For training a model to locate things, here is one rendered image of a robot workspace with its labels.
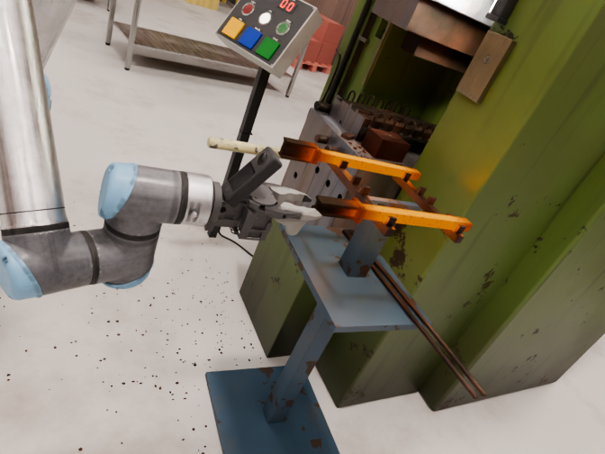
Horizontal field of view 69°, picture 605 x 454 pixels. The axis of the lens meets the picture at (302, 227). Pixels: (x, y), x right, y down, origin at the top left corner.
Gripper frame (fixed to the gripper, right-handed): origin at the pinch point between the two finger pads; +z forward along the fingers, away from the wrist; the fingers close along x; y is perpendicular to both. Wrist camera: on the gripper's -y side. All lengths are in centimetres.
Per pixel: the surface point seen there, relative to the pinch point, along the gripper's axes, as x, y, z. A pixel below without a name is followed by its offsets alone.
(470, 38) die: -54, -36, 65
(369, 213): 1.2, -0.2, 13.2
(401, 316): 5.0, 26.3, 35.6
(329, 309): 2.5, 26.3, 14.8
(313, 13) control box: -102, -22, 34
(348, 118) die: -60, 1, 40
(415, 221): 1.2, 0.2, 26.1
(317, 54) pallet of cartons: -547, 70, 266
